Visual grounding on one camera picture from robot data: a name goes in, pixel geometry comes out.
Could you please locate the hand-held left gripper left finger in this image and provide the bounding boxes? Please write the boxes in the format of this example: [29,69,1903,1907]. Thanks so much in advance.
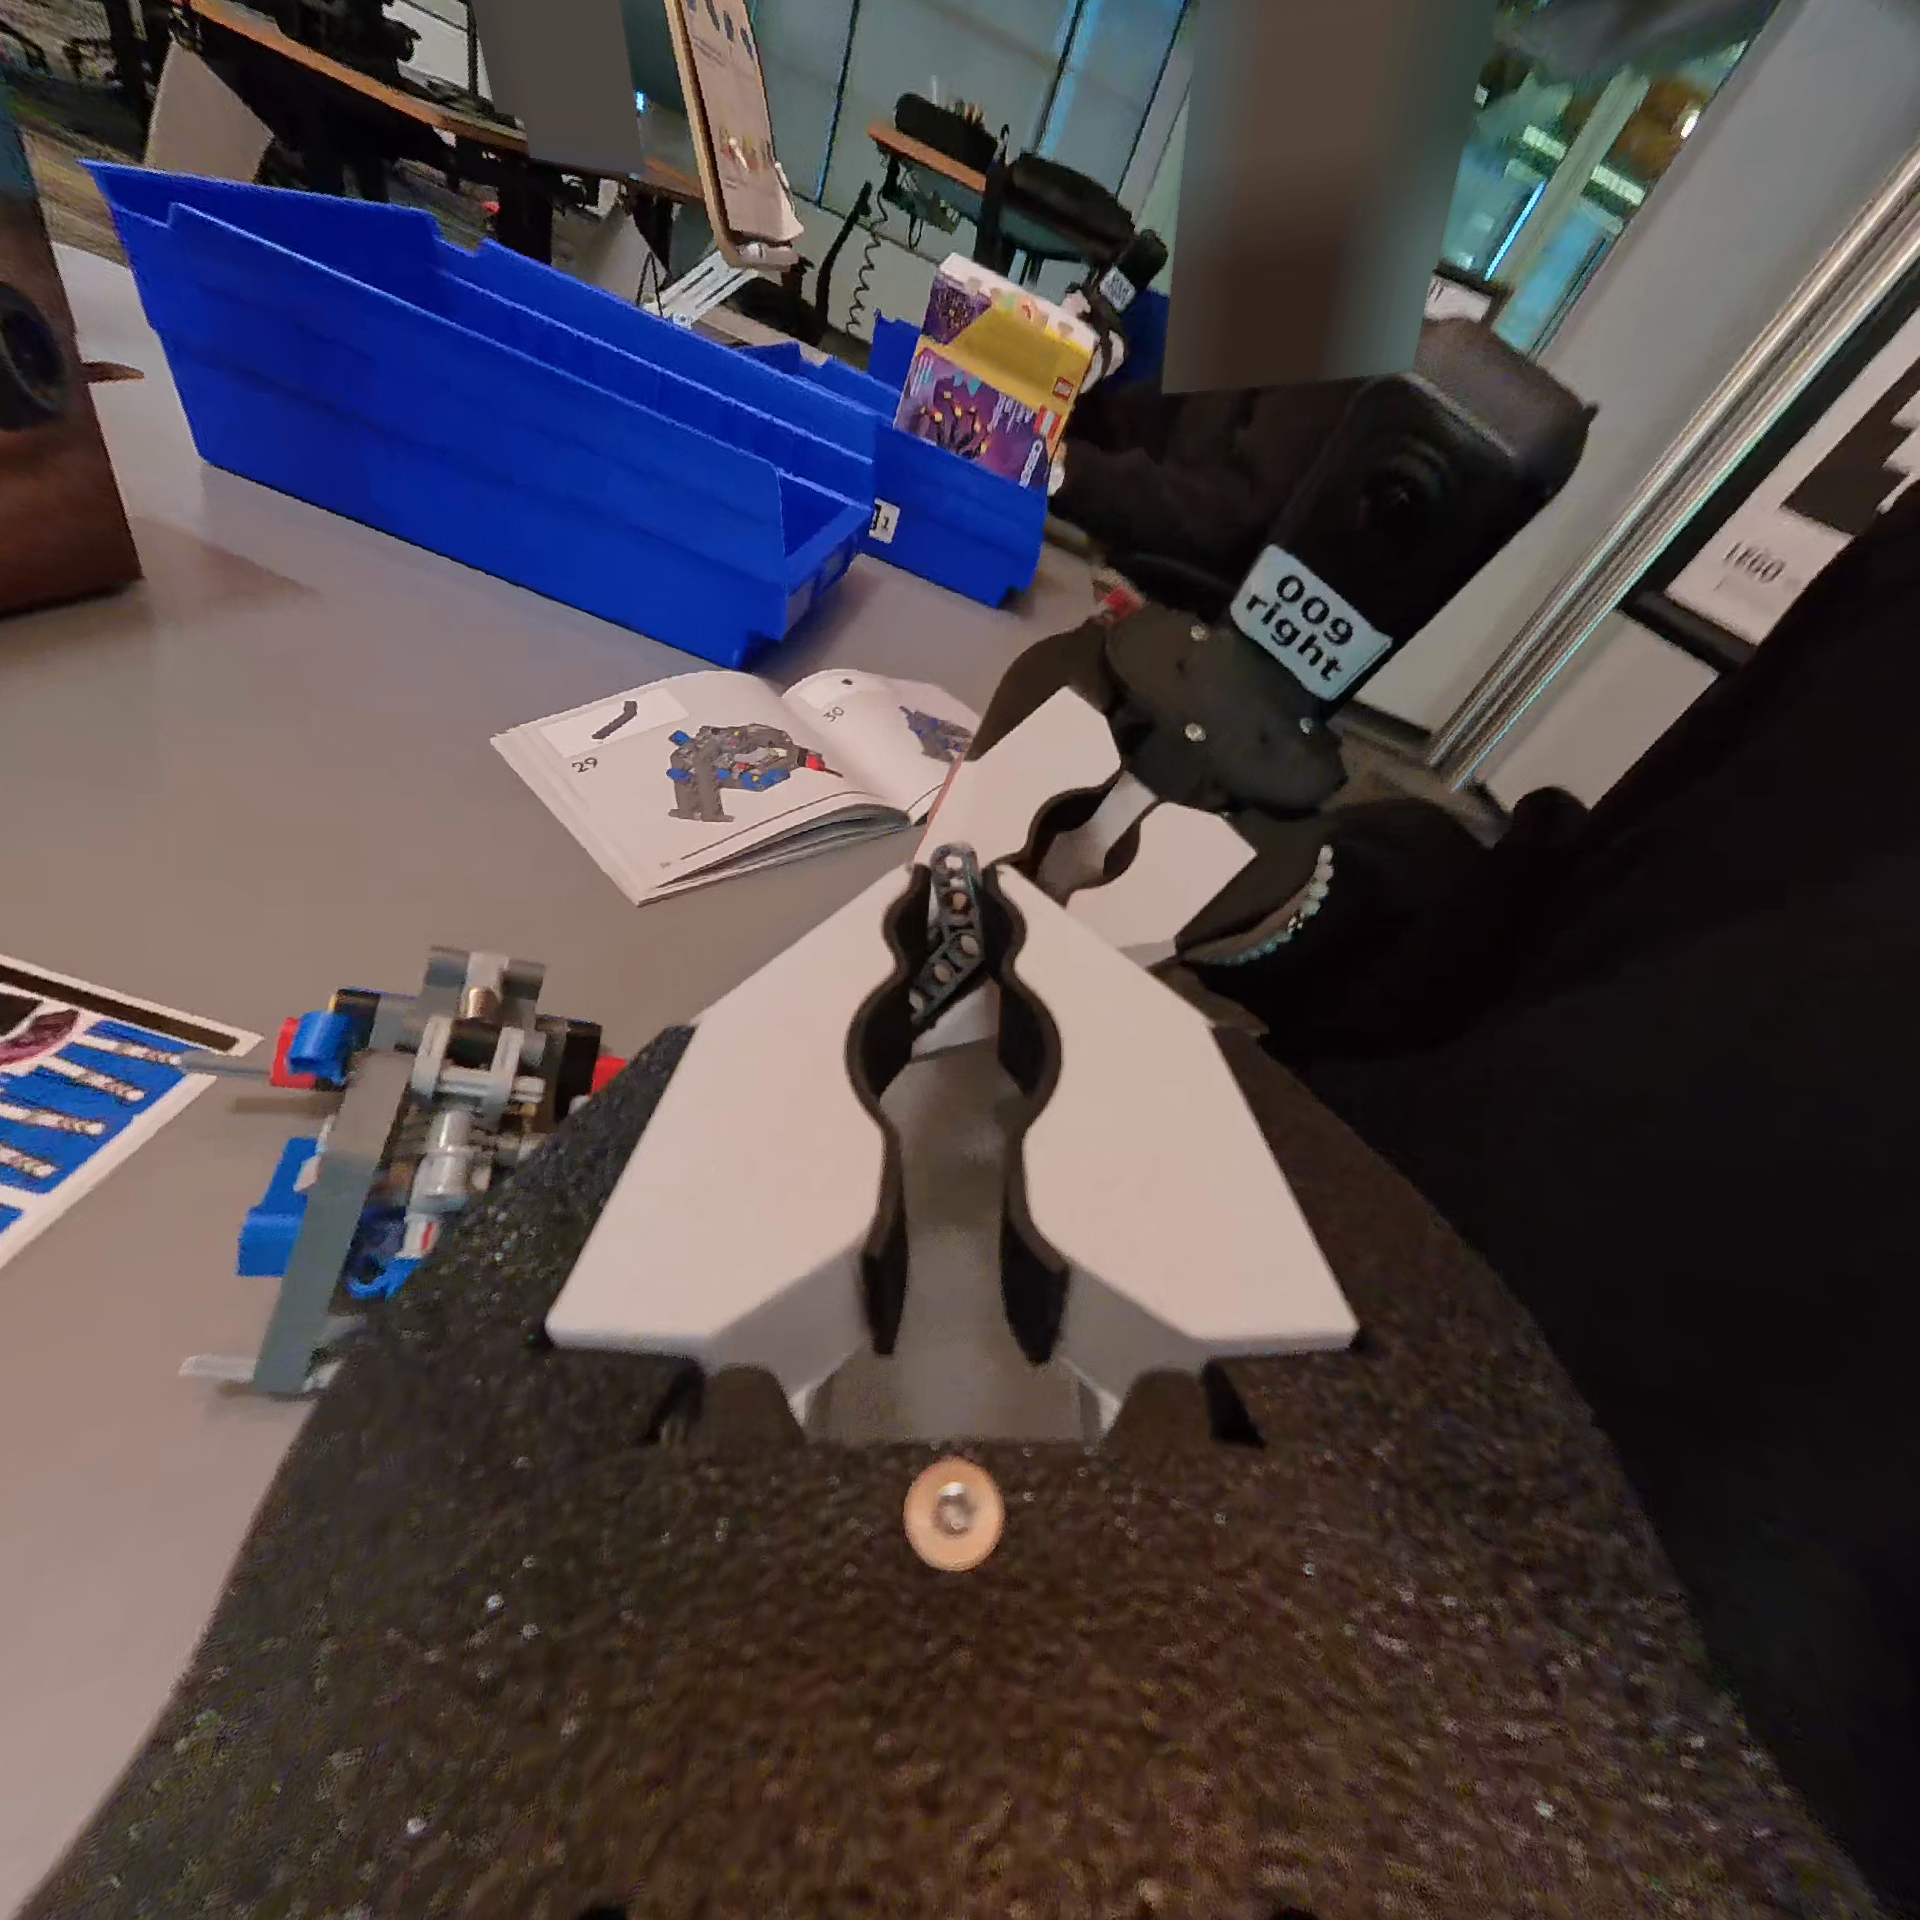
[544,867,939,1375]

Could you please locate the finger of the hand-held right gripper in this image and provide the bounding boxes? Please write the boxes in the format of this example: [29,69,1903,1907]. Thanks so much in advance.
[915,686,1127,877]
[1048,779,1263,974]

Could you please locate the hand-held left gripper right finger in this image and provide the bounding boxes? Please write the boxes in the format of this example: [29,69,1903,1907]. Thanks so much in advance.
[982,871,1363,1372]

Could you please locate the toy buggy chassis assembly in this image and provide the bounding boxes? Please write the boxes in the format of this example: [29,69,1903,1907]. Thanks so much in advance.
[179,947,630,1397]

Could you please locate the instruction manual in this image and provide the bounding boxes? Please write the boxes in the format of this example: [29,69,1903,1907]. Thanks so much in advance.
[489,669,988,908]

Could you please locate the person's right forearm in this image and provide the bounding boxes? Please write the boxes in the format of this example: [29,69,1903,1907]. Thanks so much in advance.
[1177,795,1591,1061]

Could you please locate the black toy set box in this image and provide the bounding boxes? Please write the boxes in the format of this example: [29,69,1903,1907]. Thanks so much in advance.
[0,89,149,620]

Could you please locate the colourful printed box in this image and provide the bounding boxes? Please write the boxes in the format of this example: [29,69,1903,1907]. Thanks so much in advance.
[894,254,1101,491]

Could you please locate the blue and pink sticker sheet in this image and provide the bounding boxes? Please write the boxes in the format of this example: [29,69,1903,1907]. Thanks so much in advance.
[0,953,264,1277]

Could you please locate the brown cardboard panel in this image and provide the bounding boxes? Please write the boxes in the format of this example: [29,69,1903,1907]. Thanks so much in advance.
[665,0,807,261]

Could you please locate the brown office desk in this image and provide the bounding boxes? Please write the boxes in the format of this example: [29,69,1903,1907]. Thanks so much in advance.
[179,0,707,207]

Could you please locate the black and white wall sign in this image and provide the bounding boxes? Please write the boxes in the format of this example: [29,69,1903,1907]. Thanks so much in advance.
[1662,360,1920,651]

